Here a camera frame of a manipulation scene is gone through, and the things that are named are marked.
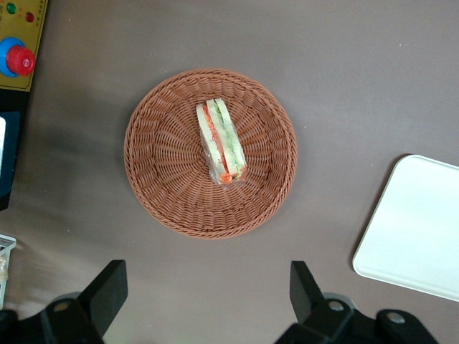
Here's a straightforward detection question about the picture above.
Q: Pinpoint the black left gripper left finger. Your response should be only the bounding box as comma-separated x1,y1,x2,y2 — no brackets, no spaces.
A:
77,259,129,338

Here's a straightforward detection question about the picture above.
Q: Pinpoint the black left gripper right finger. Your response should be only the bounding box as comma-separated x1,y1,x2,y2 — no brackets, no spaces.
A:
288,260,326,325

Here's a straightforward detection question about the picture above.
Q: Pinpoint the triangle sandwich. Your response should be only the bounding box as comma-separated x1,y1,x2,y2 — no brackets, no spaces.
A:
195,98,247,186

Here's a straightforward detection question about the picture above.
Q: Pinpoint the cream plastic tray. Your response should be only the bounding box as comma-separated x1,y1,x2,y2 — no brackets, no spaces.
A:
351,153,459,302

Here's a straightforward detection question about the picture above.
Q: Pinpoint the round brown wicker basket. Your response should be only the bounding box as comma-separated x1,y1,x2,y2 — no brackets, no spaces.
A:
123,67,299,240

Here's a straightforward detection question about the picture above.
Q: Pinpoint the red emergency stop button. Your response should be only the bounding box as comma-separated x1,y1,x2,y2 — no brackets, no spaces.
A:
0,37,37,78

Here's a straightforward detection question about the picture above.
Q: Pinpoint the black machine with yellow panel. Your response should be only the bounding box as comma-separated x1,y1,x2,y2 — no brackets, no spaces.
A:
0,0,49,212

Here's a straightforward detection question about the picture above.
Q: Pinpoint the white wire rack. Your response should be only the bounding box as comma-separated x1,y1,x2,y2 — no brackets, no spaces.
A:
0,234,18,310

